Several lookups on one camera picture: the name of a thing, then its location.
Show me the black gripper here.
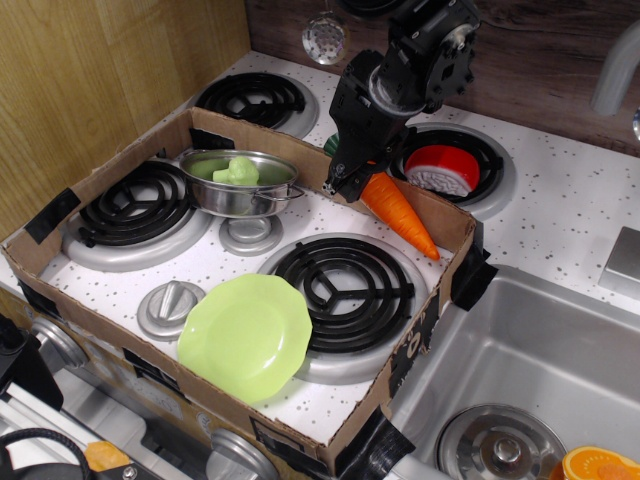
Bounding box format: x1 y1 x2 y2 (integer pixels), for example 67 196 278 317
323 50 415 203

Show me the orange toy carrot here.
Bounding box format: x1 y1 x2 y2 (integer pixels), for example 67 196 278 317
360 172 440 261

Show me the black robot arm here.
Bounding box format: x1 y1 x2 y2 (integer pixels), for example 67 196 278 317
323 1 481 202

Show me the light green plastic plate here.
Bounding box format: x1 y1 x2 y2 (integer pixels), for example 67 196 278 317
177 274 312 404

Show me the red toy cheese wedge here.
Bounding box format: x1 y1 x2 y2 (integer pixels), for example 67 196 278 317
404 145 480 197

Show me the back right black burner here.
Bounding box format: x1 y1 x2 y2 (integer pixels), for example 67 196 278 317
390 122 516 221

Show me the black burner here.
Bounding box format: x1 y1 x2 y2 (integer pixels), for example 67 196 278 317
259 234 430 385
187 72 320 139
62 159 213 273
390 122 516 221

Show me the front right black burner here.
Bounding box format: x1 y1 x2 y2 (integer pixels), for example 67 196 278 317
259 234 430 385

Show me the green toy broccoli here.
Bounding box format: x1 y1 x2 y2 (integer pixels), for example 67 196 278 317
212 156 259 186

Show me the silver middle stove knob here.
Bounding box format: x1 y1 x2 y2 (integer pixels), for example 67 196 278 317
219 216 284 257

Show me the silver stove knob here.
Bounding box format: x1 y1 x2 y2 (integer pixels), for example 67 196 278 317
137 280 205 342
219 216 284 257

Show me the back left black burner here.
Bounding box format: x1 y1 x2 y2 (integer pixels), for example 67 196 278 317
187 72 320 139

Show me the hanging silver strainer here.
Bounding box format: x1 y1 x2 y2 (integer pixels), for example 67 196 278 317
301 1 349 66

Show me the small silver metal pot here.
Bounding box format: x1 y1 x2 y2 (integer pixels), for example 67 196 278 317
179 150 304 218

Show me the front left black burner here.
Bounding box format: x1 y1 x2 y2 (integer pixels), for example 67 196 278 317
62 159 213 273

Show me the brown cardboard fence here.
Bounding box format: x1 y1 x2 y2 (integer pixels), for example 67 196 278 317
1 108 481 478

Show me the silver front stove knob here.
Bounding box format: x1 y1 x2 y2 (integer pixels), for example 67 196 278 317
137 280 205 342

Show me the silver toy sink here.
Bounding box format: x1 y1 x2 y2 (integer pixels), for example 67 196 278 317
390 267 639 479

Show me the silver faucet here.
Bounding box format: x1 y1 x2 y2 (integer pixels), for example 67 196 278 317
590 21 639 116

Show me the silver pot lid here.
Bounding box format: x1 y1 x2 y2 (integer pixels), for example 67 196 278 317
434 404 567 479

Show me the silver oven dial right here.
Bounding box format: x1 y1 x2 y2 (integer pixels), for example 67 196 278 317
205 428 280 480

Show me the silver oven dial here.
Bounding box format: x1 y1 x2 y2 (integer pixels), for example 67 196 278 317
31 317 89 374
205 428 280 480

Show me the silver oven dial left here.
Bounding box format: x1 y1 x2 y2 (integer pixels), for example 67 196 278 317
31 317 89 374

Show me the orange slice toy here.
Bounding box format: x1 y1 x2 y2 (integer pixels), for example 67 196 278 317
549 446 639 480

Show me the black clamp device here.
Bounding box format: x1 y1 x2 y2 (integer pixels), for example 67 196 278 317
1 315 64 411

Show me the silver faucet handle block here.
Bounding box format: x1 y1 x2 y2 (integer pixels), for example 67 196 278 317
598 226 640 300

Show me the black cable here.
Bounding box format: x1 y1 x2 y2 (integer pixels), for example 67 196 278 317
0 427 92 480

